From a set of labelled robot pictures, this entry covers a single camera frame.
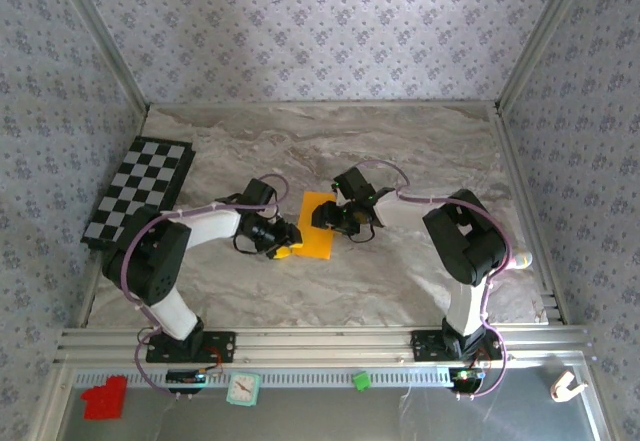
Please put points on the orange paper sheet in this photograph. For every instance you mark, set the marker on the orange paper sheet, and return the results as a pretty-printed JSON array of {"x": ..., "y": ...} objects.
[{"x": 315, "y": 243}]

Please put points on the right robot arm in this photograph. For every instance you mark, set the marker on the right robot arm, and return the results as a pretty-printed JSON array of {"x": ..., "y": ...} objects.
[{"x": 465, "y": 241}]

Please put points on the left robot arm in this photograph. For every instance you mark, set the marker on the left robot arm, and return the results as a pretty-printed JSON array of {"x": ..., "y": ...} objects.
[{"x": 210, "y": 226}]

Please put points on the teal square clock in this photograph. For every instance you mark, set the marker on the teal square clock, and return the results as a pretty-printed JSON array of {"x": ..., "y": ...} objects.
[{"x": 243, "y": 388}]

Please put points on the black grey checkerboard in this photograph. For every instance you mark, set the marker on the black grey checkerboard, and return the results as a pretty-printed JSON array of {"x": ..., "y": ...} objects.
[{"x": 145, "y": 171}]

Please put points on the green toy block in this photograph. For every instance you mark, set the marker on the green toy block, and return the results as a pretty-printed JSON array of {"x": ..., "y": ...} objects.
[{"x": 361, "y": 381}]

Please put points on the left small circuit board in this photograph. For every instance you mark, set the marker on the left small circuit board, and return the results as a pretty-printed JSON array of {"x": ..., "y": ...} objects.
[{"x": 185, "y": 377}]

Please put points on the small circuit board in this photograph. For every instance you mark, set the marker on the small circuit board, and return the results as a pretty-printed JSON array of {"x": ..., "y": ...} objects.
[
  {"x": 467, "y": 376},
  {"x": 185, "y": 377}
]

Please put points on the grey metal panel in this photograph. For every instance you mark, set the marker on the grey metal panel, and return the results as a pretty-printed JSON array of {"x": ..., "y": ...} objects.
[{"x": 320, "y": 418}]

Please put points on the pink toy microphone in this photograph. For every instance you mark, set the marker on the pink toy microphone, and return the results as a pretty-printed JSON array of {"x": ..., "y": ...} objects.
[{"x": 522, "y": 259}]

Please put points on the right small circuit board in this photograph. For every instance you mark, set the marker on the right small circuit board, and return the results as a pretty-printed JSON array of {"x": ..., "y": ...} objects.
[{"x": 467, "y": 376}]

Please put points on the red toy brick block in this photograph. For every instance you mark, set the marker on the red toy brick block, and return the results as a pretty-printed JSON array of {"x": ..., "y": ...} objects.
[{"x": 104, "y": 400}]

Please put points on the white plastic hook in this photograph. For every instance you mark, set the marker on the white plastic hook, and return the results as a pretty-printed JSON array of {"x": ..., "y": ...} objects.
[{"x": 562, "y": 388}]

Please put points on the aluminium mounting rail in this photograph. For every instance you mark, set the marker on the aluminium mounting rail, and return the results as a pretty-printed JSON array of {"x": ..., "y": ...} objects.
[{"x": 320, "y": 343}]

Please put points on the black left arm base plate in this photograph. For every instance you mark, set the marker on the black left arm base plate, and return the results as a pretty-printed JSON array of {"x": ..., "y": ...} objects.
[{"x": 222, "y": 348}]

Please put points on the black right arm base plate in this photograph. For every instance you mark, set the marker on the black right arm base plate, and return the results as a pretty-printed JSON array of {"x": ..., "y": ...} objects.
[{"x": 425, "y": 346}]

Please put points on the aluminium side rail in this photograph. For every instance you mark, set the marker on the aluminium side rail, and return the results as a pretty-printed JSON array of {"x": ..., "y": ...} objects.
[
  {"x": 516, "y": 171},
  {"x": 92, "y": 288}
]

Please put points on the aluminium corner post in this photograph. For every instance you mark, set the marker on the aluminium corner post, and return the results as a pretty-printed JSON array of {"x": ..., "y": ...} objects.
[
  {"x": 104, "y": 36},
  {"x": 541, "y": 36}
]

